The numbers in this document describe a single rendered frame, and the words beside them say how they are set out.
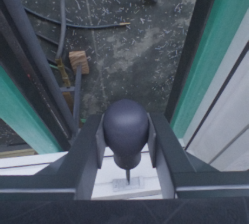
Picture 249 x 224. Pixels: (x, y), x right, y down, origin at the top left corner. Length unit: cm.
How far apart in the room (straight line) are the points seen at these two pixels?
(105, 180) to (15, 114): 17
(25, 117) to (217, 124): 24
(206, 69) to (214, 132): 10
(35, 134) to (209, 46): 23
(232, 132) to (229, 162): 4
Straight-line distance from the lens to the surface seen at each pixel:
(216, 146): 27
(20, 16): 52
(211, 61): 19
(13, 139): 95
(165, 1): 114
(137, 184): 31
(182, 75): 22
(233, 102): 23
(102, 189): 32
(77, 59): 123
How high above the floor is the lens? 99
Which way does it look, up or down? 38 degrees down
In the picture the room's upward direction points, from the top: 172 degrees clockwise
